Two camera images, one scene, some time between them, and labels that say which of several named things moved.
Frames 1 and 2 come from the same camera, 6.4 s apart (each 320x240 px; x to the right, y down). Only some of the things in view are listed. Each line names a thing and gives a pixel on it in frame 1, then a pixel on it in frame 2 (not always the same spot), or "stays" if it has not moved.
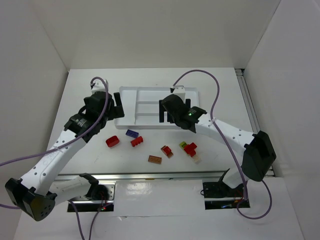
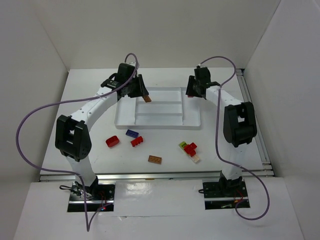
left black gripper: [114, 110] → [137, 87]
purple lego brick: [132, 133] stays
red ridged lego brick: [135, 142] stays
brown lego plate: [155, 159] stays
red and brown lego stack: [167, 151] → [146, 98]
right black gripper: [166, 110] → [191, 86]
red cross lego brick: [190, 149] stays
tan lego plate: [196, 158] stays
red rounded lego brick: [112, 141] stays
